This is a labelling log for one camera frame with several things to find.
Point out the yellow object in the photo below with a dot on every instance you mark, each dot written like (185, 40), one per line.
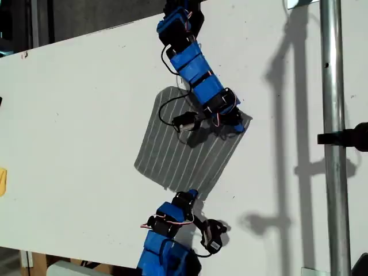
(2, 181)

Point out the grey striped towel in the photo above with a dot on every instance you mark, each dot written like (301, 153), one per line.
(172, 155)

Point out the black rounded object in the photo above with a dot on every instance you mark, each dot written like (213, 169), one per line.
(360, 266)

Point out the black post clamp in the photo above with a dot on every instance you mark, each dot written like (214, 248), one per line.
(353, 136)

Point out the steel post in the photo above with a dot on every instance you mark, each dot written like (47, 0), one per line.
(333, 86)

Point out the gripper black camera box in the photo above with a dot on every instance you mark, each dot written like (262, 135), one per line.
(212, 238)
(184, 122)

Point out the wooden table frame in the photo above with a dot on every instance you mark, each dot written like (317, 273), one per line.
(37, 263)

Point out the white box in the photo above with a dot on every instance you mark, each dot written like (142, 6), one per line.
(66, 270)

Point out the grey vertical bar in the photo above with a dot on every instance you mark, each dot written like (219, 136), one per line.
(34, 23)

